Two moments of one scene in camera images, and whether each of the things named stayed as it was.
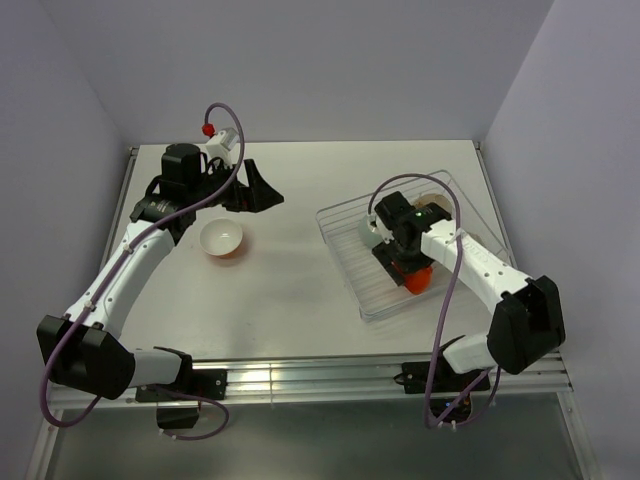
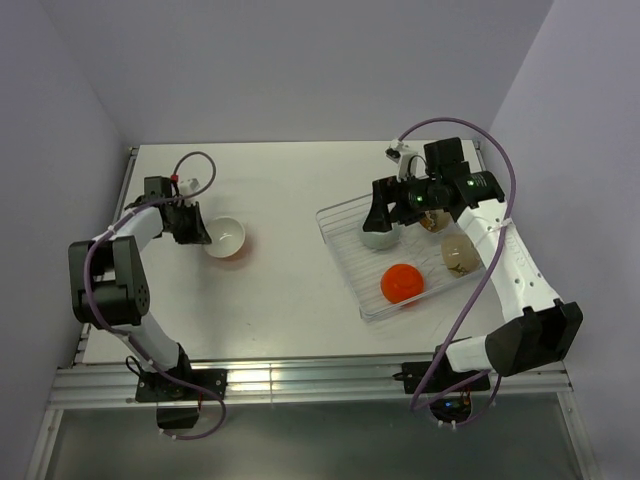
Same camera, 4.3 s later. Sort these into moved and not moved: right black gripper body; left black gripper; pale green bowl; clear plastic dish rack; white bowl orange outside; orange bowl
Moved: left black gripper; right black gripper body; orange bowl
Not moved: pale green bowl; white bowl orange outside; clear plastic dish rack
